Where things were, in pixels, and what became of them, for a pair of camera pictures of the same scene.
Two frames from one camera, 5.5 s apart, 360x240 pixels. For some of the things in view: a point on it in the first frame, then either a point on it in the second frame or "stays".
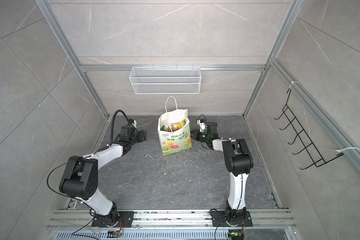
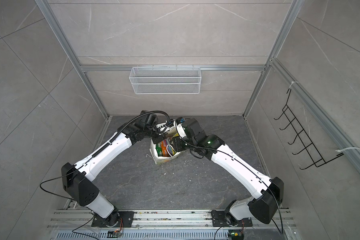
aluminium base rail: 173,219 stays
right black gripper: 196,134 to 177,145
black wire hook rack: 312,152 stays
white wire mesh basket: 161,80 stays
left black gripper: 143,135 to 161,137
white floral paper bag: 174,128 to 159,159
